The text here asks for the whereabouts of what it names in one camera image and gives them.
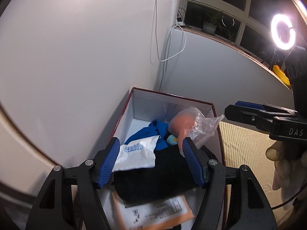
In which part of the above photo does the black fabric pouch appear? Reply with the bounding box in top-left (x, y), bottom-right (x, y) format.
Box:
top-left (113, 145), bottom-right (198, 204)

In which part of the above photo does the pink plastic bag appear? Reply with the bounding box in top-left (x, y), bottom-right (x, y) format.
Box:
top-left (168, 108), bottom-right (225, 156)

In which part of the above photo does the blue towel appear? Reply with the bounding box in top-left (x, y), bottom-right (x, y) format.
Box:
top-left (125, 119), bottom-right (171, 151)

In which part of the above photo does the black camera cable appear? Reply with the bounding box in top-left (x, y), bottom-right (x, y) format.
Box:
top-left (271, 194), bottom-right (303, 211)

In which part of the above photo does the orange tissue pack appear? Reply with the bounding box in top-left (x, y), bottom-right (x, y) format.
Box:
top-left (112, 192), bottom-right (195, 229)

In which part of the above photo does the white hanging cable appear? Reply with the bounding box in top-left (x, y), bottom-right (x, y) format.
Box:
top-left (150, 0), bottom-right (187, 64)

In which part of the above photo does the yellow fruit bowl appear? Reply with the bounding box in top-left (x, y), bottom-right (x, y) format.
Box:
top-left (273, 65), bottom-right (291, 86)

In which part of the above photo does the striped yellow table cloth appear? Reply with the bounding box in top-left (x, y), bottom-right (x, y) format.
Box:
top-left (219, 122), bottom-right (283, 207)

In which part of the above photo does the white power strip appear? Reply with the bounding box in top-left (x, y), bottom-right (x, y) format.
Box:
top-left (176, 16), bottom-right (186, 28)

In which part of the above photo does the white gloved right hand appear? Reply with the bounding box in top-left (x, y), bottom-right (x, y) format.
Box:
top-left (265, 141), bottom-right (306, 203)

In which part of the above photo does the fruit pattern cream tube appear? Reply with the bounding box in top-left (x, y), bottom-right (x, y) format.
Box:
top-left (166, 135), bottom-right (178, 146)

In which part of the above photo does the potted plant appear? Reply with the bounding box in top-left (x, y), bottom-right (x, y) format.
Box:
top-left (201, 11), bottom-right (233, 41)

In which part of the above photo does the red cardboard box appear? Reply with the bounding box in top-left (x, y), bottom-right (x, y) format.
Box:
top-left (100, 87), bottom-right (226, 230)

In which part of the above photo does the white foil sachet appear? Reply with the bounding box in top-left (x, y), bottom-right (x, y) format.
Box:
top-left (112, 136), bottom-right (159, 172)

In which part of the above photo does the ring light on tripod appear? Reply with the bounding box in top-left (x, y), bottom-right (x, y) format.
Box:
top-left (262, 14), bottom-right (296, 70)

